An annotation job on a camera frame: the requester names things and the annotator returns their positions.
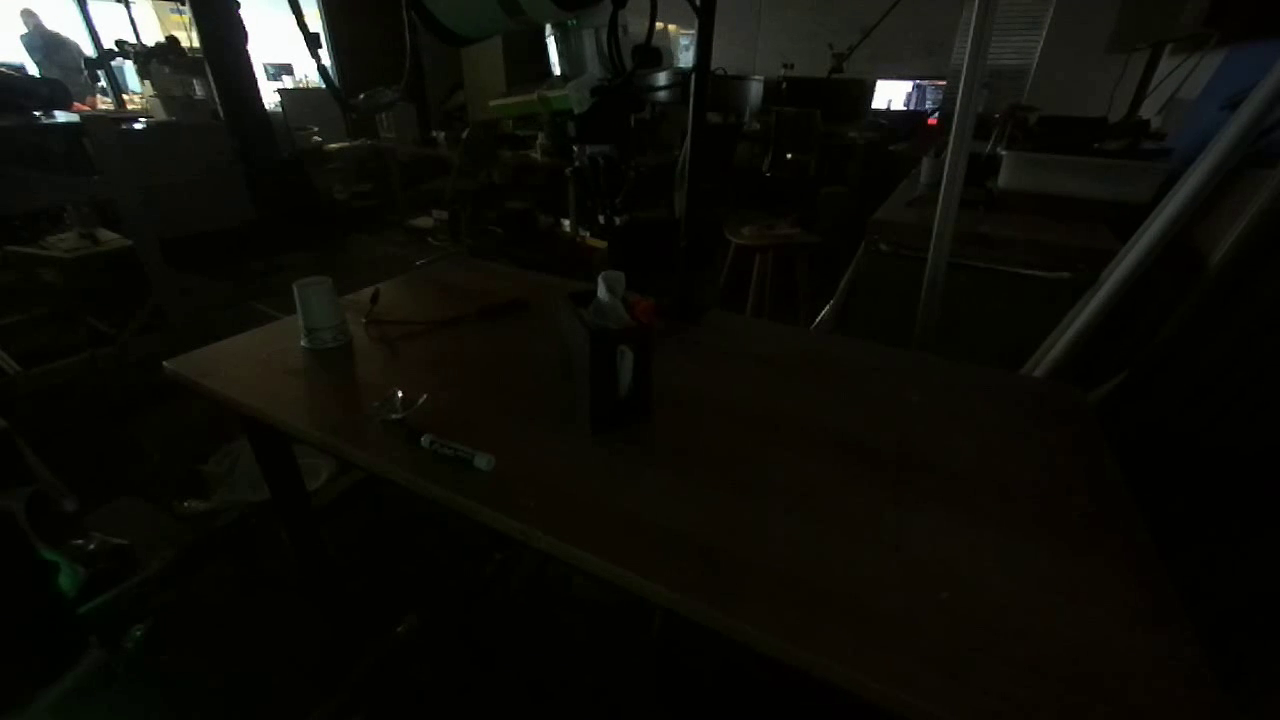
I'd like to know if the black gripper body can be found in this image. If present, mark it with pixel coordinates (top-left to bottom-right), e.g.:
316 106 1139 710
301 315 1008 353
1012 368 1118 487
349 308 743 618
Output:
582 79 673 173

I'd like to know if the white cloth towel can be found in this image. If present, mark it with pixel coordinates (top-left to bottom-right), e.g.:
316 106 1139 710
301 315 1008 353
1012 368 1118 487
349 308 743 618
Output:
590 268 637 405

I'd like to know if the black mesh box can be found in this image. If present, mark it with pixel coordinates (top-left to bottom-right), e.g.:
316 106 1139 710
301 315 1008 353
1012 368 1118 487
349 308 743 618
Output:
577 292 661 437

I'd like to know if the round wooden stool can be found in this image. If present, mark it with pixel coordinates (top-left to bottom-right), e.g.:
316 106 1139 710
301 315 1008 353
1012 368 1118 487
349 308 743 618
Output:
718 214 821 321

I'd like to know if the lit computer monitor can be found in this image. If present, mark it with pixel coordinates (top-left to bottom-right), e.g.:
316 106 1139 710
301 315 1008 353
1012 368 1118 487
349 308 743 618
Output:
863 73 957 121

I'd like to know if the upright metal pole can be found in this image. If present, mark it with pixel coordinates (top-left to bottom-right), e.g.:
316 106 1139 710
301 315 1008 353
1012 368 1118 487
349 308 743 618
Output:
910 0 1001 353

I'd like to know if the white cup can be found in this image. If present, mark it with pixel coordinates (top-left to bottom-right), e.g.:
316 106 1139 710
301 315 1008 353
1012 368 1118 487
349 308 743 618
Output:
289 273 358 356

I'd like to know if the white marker pen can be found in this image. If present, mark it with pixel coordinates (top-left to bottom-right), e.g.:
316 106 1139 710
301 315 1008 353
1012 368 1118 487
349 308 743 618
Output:
412 429 501 474

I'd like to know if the slanted metal pole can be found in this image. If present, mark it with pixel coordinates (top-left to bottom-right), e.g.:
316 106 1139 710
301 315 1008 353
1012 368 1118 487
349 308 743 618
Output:
1021 58 1280 385

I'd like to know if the person in background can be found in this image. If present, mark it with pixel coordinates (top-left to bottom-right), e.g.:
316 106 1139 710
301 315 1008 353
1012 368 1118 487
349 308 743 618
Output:
11 5 99 106

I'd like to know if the thin black cable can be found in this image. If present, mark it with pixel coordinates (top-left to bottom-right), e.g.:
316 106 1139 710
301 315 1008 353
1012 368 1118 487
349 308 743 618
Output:
353 283 540 353

